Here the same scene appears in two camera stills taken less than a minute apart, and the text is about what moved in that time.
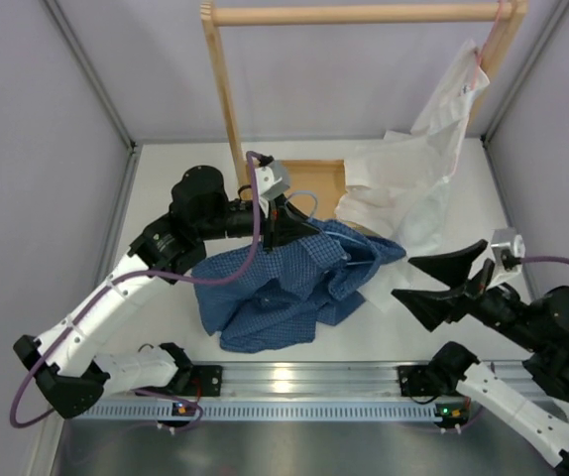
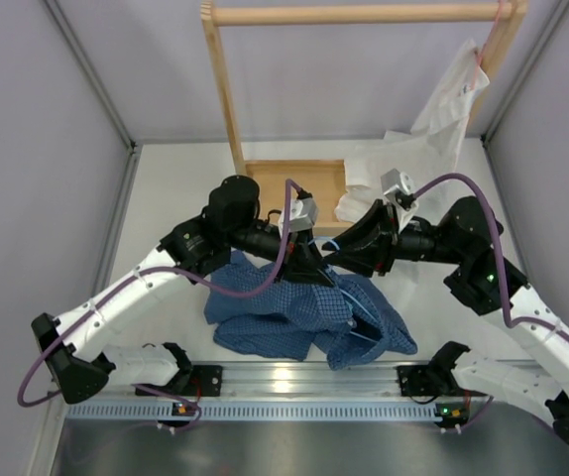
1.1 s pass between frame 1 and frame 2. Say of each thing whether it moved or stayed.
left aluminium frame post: stayed
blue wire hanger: moved
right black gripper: moved
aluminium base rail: stayed
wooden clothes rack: stayed
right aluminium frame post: stayed
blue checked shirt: moved
